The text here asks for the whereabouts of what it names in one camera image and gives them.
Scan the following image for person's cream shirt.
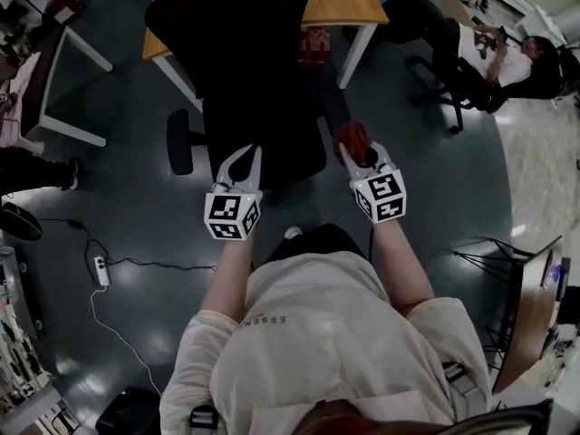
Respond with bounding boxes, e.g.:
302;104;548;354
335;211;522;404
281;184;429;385
158;250;494;435

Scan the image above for white frame table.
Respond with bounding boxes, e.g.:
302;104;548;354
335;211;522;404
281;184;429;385
24;24;114;148

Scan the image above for cluttered white shelf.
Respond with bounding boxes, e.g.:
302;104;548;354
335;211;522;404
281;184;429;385
0;245;58;428

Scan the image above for brown wooden desk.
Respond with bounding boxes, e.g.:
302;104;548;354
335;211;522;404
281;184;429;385
490;237;566;394

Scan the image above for person's black trousers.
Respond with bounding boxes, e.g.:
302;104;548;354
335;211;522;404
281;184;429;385
262;223;369;263

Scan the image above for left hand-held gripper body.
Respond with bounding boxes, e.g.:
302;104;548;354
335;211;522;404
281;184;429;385
203;175;265;242

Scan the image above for black box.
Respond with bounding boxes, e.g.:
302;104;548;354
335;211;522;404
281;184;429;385
94;386;161;435

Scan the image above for grey harness strap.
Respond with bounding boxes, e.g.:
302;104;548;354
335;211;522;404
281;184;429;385
187;403;220;430
442;361;484;405

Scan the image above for black round fan base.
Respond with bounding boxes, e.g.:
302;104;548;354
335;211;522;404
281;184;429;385
0;201;44;243

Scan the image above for person's right forearm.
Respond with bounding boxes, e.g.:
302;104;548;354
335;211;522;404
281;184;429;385
371;217;437;317

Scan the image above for red patterned bag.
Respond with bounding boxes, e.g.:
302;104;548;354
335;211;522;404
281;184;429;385
297;24;333;68

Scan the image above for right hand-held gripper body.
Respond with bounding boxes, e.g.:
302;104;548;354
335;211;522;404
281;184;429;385
348;160;407;225

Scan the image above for red cloth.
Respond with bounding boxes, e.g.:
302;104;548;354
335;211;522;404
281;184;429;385
332;121;373;163

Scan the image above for person's left forearm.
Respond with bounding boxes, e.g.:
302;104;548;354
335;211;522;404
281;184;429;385
198;237;256;322

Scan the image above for white power strip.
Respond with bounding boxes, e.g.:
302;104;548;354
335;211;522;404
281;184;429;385
92;255;112;288

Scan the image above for white cable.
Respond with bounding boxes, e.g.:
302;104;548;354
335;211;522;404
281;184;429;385
90;285;163;398

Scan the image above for black office chair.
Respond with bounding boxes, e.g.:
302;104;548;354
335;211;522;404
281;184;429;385
144;0;353;190

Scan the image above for black cable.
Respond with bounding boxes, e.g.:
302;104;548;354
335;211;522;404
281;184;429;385
34;217;218;273

